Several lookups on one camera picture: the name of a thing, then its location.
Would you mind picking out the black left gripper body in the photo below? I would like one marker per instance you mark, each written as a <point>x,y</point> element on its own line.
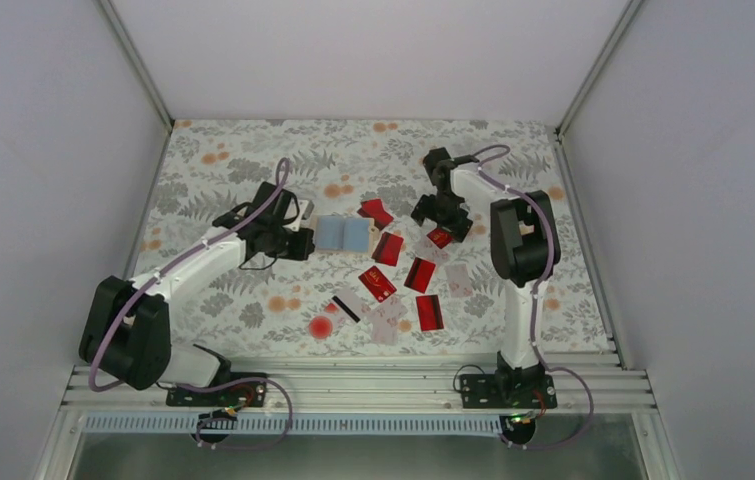
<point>289,250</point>

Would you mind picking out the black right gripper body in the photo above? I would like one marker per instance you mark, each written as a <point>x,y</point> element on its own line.
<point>444,212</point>

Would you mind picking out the red VIP card small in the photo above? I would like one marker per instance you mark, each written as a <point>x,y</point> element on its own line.
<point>440,238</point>

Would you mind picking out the beige leather card holder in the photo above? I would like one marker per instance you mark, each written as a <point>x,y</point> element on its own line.
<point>345,234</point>

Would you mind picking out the red stripe card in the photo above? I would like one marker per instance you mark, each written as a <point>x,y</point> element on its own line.
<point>375,210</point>
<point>429,313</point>
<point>388,249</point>

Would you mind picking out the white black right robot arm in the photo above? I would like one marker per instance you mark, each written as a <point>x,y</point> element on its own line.
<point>524,249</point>

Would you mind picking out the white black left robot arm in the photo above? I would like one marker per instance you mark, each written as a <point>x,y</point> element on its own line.
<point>128,329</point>

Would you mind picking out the white floral card right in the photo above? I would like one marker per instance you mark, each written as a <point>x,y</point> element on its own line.
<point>459,282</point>

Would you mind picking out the white floral card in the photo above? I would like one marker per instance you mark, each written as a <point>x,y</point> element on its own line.
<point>459,282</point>
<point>385,319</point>

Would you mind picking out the red VIP card upper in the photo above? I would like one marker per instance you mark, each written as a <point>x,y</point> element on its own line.
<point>419,275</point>

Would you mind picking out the white card black stripe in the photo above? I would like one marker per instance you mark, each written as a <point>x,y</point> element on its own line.
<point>350,305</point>

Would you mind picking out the white card red circle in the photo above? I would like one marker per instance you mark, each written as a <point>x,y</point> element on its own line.
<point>326,322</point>

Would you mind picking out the red VIP card centre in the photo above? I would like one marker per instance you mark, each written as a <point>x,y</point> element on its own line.
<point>377,283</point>

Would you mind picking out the white floral card lower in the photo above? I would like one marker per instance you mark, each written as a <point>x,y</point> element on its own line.
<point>385,319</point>

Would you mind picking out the floral patterned table mat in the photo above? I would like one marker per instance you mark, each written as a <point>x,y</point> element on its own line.
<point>264,309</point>

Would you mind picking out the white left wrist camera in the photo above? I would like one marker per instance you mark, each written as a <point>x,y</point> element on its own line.
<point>298,214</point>

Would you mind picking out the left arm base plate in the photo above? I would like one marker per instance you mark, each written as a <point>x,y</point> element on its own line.
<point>250,392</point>

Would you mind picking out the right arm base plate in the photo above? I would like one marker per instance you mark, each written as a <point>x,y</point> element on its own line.
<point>482,391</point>

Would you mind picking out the grey slotted cable duct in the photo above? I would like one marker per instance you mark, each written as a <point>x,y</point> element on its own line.
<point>300,424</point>

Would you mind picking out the aluminium rail frame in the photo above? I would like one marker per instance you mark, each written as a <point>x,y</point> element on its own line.
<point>388,388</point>

